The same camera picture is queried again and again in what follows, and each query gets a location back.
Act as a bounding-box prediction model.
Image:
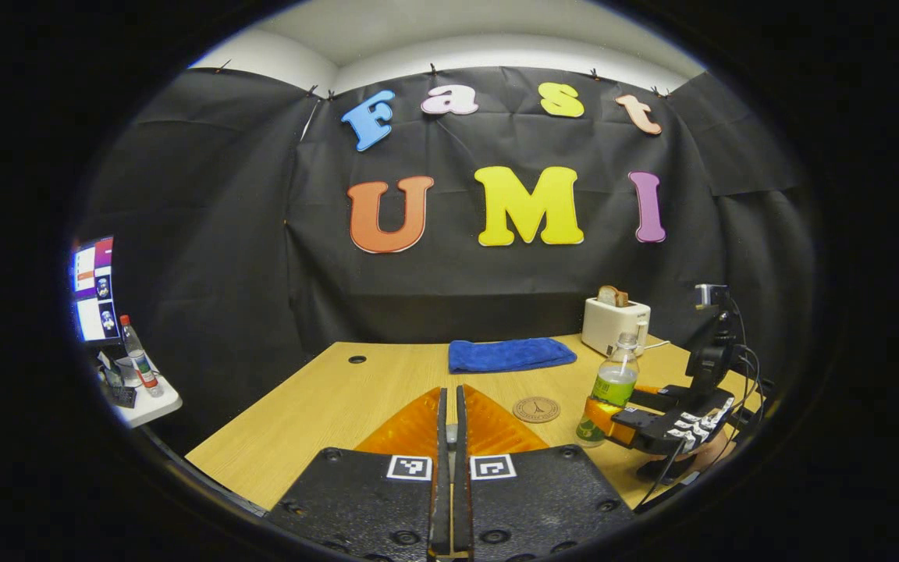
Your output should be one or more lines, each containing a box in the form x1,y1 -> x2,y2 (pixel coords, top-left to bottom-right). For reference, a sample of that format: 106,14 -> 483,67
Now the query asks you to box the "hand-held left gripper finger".
454,385 -> 636,562
265,386 -> 451,562

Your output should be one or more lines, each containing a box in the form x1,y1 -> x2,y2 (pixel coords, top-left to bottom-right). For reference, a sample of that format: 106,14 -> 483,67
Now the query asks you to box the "green label water bottle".
576,332 -> 641,448

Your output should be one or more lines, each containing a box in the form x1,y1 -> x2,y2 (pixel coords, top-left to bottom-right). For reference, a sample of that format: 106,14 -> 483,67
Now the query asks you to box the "round wooden coaster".
512,396 -> 561,424

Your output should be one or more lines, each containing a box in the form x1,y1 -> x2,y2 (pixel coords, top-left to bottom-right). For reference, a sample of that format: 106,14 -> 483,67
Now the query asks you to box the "clear bottle with red cap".
119,315 -> 165,397

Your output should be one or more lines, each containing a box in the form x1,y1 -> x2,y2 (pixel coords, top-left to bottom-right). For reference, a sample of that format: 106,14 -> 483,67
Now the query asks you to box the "white toaster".
581,297 -> 652,357

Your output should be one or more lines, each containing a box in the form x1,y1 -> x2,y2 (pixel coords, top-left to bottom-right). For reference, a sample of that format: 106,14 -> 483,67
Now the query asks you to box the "blue towel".
448,337 -> 577,374

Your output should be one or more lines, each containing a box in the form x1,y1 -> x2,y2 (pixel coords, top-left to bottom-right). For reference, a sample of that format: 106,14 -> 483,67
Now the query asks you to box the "white side table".
98,351 -> 183,429

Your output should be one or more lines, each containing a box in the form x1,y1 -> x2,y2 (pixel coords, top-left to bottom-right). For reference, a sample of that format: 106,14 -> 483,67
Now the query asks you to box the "black backdrop cloth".
79,66 -> 817,454

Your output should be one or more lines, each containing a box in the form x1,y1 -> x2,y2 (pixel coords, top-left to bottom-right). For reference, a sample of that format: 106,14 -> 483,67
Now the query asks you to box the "computer monitor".
71,236 -> 123,346

